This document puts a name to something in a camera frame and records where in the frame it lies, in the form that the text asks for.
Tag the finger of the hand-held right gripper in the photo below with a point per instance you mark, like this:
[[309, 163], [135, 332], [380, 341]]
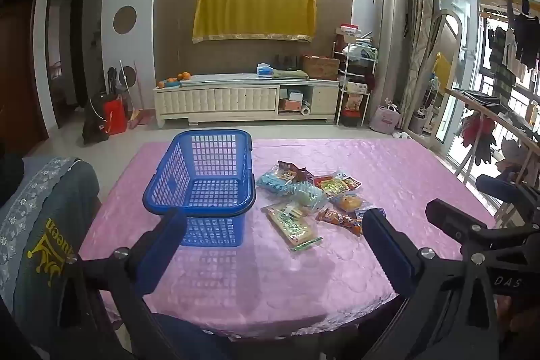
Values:
[[498, 185], [451, 216]]

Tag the red shopping bag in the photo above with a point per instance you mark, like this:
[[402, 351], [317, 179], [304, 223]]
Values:
[[114, 117]]

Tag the cream television cabinet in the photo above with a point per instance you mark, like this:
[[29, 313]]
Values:
[[236, 98]]

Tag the small blue box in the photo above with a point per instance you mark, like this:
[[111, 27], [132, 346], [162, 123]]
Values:
[[295, 95]]

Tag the white and red box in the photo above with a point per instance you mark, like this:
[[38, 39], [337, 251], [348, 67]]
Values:
[[350, 30]]

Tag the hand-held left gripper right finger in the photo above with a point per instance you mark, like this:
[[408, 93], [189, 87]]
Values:
[[388, 252]]

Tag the white slippers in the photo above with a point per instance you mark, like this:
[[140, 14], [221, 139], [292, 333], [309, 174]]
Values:
[[401, 134]]

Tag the green folded cloth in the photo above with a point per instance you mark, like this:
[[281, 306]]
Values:
[[291, 74]]

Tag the blue tissue box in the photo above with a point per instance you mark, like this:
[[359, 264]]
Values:
[[264, 70]]

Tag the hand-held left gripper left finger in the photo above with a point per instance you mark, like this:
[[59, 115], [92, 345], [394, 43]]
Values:
[[164, 244]]

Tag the pink tote bag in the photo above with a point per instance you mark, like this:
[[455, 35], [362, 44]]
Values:
[[384, 118]]

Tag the light blue wafer packet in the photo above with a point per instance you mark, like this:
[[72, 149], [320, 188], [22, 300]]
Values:
[[310, 195]]

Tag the hanging laundry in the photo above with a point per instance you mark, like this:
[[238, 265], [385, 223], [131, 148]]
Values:
[[523, 39]]

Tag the red and black garment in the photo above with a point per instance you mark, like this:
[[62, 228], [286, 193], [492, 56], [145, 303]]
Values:
[[479, 140]]

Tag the clear cracker packet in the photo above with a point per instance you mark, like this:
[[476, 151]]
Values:
[[291, 227]]

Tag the white metal rack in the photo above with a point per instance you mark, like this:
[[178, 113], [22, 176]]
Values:
[[341, 90]]

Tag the black folded trolley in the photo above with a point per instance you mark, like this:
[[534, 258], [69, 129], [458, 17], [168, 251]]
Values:
[[112, 81]]

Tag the standing air conditioner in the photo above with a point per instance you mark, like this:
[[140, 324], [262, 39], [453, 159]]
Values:
[[390, 48]]

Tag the arched standing mirror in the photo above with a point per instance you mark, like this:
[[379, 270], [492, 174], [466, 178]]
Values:
[[441, 16]]

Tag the black bag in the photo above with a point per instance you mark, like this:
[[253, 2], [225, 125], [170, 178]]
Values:
[[93, 124]]

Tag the purple snack packet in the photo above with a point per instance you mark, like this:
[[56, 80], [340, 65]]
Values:
[[304, 175]]

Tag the round brown wall panel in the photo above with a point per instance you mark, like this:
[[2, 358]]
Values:
[[125, 19]]

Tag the red gift box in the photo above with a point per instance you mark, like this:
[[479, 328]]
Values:
[[352, 109]]

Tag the brown cardboard box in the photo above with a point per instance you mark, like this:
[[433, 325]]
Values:
[[319, 67]]

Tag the brown wooden door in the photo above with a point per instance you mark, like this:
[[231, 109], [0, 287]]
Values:
[[19, 81]]

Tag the light blue cartoon bread packet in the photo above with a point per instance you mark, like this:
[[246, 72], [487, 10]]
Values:
[[272, 180]]

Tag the orange sausage packet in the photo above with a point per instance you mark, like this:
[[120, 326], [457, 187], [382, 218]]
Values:
[[337, 218]]

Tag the pink tablecloth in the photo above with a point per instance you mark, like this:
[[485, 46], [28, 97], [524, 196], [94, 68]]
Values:
[[379, 166]]

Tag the red and yellow snack packet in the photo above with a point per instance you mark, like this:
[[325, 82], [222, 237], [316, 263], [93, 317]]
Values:
[[335, 185]]

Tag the round bun packet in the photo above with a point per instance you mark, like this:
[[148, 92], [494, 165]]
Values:
[[348, 202]]

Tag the patterned beige curtain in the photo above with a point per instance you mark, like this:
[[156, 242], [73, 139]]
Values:
[[417, 27]]

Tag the pink broom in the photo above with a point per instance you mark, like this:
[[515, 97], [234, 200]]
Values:
[[136, 117]]

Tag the blue plastic basket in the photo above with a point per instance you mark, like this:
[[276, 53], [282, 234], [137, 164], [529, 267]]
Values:
[[198, 211]]

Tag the wooden clothes rack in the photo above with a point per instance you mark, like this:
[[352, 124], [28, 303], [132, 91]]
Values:
[[472, 100]]

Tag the orange flat box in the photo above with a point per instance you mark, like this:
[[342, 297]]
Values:
[[290, 105]]

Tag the grey printed chair cover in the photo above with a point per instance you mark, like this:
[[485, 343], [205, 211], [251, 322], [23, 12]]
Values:
[[50, 216]]

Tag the yellow cloth cover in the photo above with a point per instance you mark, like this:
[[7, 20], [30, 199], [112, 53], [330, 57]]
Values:
[[253, 10]]

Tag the small printed carton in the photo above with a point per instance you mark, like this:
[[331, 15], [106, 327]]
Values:
[[356, 86]]

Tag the white paper roll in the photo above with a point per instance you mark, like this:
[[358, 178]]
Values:
[[306, 109]]

